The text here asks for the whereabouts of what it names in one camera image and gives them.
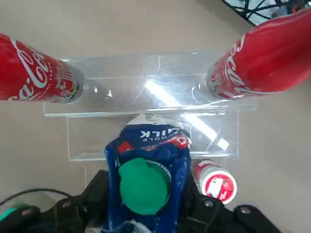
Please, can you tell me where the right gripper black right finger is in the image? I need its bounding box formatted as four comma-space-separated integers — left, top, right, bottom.
182, 174, 285, 233

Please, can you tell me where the small red white bottle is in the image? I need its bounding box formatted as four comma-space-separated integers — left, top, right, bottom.
194, 158, 238, 204

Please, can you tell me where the blue white milk carton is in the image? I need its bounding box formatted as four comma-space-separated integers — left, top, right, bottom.
104, 114, 192, 233

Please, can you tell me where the red cola bottle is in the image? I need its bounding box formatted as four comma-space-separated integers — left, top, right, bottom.
205, 9, 311, 101
0, 33, 86, 105

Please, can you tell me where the clear acrylic display stand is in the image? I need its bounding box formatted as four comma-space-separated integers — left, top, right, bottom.
43, 50, 259, 162

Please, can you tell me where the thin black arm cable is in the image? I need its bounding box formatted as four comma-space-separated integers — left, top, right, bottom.
0, 188, 73, 204

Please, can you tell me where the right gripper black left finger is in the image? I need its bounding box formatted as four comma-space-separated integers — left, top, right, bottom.
0, 169, 110, 233

